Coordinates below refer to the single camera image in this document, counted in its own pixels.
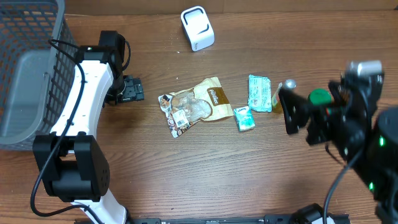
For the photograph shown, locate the yellow liquid bottle silver cap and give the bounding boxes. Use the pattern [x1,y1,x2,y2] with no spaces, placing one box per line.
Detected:
[271,78,297,114]

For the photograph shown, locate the green lid labelled jar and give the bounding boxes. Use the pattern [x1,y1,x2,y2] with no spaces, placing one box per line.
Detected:
[307,88,333,105]

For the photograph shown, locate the teal wet wipes pack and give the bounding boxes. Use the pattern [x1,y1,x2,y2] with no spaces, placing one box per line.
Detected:
[248,75,272,113]

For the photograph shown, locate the teal tissue pack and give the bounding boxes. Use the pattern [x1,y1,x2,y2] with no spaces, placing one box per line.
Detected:
[233,106,255,132]

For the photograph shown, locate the brown snack bag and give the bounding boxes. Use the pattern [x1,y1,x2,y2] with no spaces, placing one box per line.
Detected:
[158,77,233,138]

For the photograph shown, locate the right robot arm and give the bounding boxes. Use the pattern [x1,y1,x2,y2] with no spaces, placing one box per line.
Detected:
[279,72,397,223]

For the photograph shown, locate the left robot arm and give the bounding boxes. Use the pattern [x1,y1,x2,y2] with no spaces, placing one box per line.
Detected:
[30,30,144,223]

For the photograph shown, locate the white barcode scanner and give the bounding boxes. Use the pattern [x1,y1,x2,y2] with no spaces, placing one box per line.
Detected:
[180,6,215,52]

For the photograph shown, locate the dark grey plastic basket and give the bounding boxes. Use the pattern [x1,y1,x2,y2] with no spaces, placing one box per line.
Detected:
[1,0,76,151]

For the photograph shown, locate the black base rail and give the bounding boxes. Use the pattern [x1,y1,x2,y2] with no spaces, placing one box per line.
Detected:
[74,203,351,224]

